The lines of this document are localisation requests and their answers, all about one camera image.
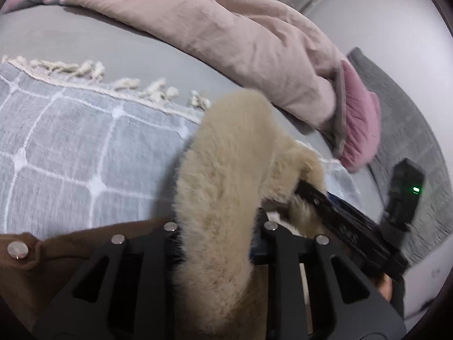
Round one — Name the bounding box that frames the brown coat with fur collar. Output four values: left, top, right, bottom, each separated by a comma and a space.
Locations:
0, 88, 330, 340

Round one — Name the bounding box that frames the grey bed sheet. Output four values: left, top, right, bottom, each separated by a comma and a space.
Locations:
0, 5, 379, 199

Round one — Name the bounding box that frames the grey quilted rug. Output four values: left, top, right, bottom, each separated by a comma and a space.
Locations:
347, 47, 452, 266

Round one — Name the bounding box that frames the blue-grey checked fringed blanket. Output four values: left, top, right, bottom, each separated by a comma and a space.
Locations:
0, 55, 362, 241

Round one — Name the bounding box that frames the person's right forearm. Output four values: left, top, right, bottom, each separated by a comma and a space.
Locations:
375, 274, 406, 321

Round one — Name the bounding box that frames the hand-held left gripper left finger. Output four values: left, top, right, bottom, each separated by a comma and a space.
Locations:
33, 222, 182, 333

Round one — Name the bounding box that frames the pink pillow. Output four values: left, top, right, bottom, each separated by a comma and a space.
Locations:
329, 58, 383, 171

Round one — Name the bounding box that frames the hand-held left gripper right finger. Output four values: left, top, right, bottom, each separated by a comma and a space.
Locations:
250, 209, 406, 333

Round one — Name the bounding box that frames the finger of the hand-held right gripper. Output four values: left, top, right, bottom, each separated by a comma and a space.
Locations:
293, 180, 332, 217

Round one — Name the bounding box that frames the beige pink duvet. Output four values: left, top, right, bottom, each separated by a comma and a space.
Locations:
3, 0, 345, 139

